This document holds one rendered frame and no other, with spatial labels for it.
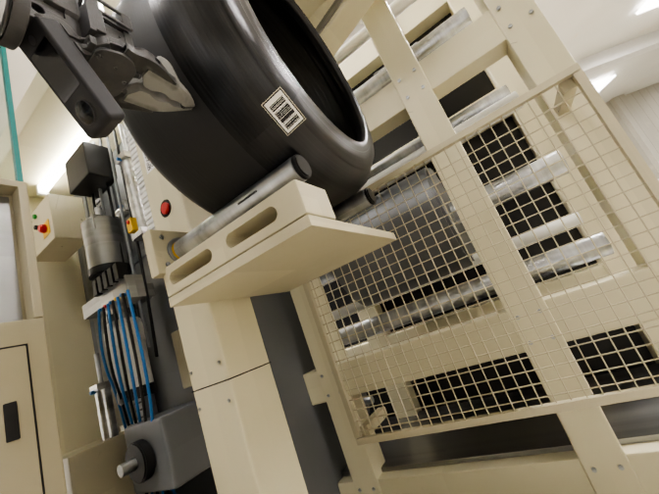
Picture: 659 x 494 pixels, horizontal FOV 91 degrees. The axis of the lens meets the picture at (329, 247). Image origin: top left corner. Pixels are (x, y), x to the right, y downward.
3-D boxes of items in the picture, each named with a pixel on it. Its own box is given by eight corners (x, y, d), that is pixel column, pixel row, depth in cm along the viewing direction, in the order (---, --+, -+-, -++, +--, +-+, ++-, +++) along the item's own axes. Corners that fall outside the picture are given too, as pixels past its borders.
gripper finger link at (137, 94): (185, 82, 51) (124, 49, 43) (194, 113, 49) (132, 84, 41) (175, 94, 52) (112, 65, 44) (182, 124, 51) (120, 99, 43)
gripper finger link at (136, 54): (180, 69, 43) (110, 28, 36) (183, 77, 43) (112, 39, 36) (162, 91, 46) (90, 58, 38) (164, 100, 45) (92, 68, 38)
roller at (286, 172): (192, 261, 70) (173, 263, 66) (185, 242, 71) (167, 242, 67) (316, 178, 54) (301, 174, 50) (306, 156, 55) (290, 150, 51)
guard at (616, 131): (357, 446, 96) (284, 234, 112) (360, 442, 97) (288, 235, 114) (791, 374, 55) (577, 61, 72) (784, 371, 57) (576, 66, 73)
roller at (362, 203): (270, 264, 91) (260, 252, 90) (277, 256, 95) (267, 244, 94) (376, 206, 75) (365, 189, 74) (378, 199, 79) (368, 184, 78)
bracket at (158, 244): (151, 279, 63) (140, 234, 65) (280, 272, 97) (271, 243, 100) (160, 272, 61) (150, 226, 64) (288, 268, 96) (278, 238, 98)
